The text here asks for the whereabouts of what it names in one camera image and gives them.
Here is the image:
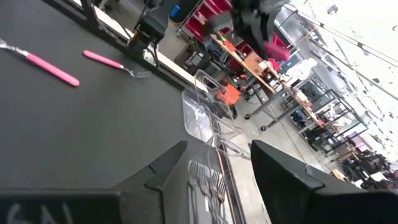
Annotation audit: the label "clear plastic bin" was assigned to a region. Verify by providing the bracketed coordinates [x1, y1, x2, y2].
[182, 68, 244, 142]
[186, 138, 252, 224]

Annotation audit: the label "orange vacuum cleaner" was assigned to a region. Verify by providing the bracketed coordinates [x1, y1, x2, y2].
[216, 79, 243, 121]

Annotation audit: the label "pink-handled silver fork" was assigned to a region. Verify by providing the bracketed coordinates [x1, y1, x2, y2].
[0, 39, 80, 87]
[82, 49, 152, 78]

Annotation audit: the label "black metal support strut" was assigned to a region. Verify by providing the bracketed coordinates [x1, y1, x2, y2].
[80, 0, 100, 30]

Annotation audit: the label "long wooden workbench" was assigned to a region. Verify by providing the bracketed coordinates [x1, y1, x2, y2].
[211, 34, 326, 131]

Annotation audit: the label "red storage bins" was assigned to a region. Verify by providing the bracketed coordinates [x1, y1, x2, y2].
[183, 0, 233, 43]

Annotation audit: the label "black table mat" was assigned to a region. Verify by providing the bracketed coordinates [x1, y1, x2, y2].
[0, 0, 224, 190]

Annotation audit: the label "black metal shelf rack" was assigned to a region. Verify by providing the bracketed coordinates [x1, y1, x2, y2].
[303, 88, 369, 156]

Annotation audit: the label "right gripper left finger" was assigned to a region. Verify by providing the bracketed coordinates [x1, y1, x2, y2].
[0, 139, 189, 224]

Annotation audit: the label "person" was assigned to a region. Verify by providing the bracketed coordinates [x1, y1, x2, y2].
[231, 0, 280, 58]

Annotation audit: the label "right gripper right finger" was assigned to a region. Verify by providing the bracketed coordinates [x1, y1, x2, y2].
[250, 139, 398, 224]

